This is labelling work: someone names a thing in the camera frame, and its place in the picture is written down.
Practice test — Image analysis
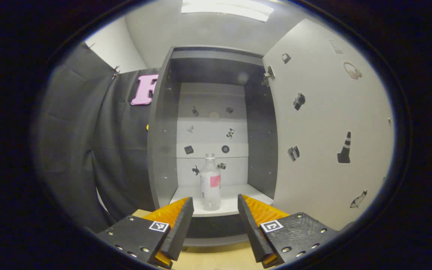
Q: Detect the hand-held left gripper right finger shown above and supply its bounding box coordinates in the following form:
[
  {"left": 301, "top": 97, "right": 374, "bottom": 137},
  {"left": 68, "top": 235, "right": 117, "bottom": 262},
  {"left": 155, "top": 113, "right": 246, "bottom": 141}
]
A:
[{"left": 237, "top": 194, "right": 339, "bottom": 269}]

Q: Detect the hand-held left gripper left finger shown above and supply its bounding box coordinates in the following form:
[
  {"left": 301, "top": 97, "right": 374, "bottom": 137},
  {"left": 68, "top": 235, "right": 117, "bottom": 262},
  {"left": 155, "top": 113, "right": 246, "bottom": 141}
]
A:
[{"left": 97, "top": 196, "right": 195, "bottom": 269}]

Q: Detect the clear bottle pink label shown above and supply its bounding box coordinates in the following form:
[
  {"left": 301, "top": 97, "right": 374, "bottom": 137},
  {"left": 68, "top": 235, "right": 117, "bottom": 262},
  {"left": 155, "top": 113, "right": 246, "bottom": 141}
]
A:
[{"left": 200, "top": 153, "right": 222, "bottom": 212}]

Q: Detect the white cabinet door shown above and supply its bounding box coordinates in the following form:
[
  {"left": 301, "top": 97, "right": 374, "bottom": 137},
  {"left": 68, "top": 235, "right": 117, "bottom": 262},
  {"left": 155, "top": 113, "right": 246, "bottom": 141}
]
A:
[{"left": 262, "top": 18, "right": 395, "bottom": 231}]

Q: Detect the black backdrop cloth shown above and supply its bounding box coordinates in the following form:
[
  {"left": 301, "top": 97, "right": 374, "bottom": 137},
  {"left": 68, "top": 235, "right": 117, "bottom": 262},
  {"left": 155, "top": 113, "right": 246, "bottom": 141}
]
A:
[{"left": 36, "top": 42, "right": 160, "bottom": 233}]

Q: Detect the ceiling light panel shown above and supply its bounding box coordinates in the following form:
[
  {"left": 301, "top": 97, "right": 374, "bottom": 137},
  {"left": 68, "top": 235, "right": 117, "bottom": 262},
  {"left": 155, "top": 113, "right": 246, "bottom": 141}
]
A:
[{"left": 181, "top": 0, "right": 275, "bottom": 22}]

